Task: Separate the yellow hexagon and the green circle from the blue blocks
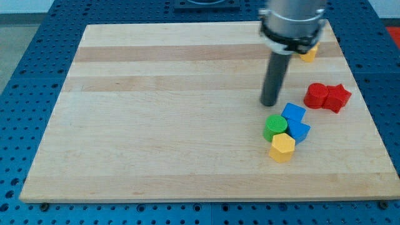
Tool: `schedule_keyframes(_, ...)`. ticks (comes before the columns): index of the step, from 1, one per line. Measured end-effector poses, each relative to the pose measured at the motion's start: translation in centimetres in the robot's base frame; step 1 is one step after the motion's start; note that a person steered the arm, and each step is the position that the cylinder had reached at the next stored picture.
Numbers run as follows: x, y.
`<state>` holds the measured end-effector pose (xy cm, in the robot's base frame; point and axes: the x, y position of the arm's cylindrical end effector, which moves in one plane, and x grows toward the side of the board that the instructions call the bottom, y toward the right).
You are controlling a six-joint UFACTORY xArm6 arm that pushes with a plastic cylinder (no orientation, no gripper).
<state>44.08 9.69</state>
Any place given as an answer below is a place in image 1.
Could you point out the red star block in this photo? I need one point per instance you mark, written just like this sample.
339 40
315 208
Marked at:
337 98

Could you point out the red cylinder block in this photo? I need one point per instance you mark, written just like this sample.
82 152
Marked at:
316 95

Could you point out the wooden board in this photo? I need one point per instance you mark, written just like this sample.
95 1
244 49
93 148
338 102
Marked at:
157 113

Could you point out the blue triangular block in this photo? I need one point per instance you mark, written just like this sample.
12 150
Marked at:
297 130

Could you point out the yellow hexagon block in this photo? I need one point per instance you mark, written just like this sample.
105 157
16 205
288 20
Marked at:
282 148

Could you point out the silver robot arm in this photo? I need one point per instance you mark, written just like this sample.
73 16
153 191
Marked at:
287 27

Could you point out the green cylinder block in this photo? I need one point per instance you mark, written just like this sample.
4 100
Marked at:
275 124

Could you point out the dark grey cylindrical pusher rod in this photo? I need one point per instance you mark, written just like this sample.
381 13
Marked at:
276 71

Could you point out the yellow block behind arm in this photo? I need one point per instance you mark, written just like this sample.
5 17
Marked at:
310 55

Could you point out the blue cube block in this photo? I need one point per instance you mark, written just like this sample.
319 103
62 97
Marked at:
293 112

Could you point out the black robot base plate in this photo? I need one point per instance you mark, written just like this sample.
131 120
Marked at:
180 5

